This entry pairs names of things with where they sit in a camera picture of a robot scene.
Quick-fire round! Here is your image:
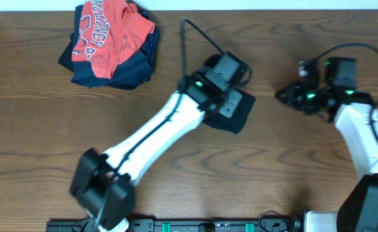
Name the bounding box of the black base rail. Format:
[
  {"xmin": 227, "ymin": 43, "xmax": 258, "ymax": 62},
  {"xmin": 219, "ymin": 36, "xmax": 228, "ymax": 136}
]
[{"xmin": 45, "ymin": 217, "xmax": 304, "ymax": 232}]

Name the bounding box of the navy folded shirt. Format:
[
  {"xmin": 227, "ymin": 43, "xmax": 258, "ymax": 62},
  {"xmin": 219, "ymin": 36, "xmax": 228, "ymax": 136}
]
[{"xmin": 58, "ymin": 5, "xmax": 160, "ymax": 90}]

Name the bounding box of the left black cable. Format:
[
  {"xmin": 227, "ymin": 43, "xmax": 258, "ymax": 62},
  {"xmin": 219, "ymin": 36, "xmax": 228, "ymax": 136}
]
[{"xmin": 91, "ymin": 17, "xmax": 225, "ymax": 231}]

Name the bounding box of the red printed folded t-shirt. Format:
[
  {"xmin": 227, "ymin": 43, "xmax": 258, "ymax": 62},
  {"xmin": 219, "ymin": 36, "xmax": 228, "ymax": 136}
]
[{"xmin": 71, "ymin": 0, "xmax": 155, "ymax": 79}]

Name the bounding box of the black polo shirt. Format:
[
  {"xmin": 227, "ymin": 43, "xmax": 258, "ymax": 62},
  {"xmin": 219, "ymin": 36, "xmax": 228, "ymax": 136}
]
[{"xmin": 203, "ymin": 53, "xmax": 257, "ymax": 135}]

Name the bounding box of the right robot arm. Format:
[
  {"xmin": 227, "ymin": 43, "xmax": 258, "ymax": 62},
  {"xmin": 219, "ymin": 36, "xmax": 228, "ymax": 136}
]
[{"xmin": 275, "ymin": 57, "xmax": 378, "ymax": 231}]

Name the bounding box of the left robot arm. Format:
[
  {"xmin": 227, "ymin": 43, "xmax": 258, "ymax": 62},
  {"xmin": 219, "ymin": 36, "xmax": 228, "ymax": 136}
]
[{"xmin": 70, "ymin": 52, "xmax": 254, "ymax": 231}]

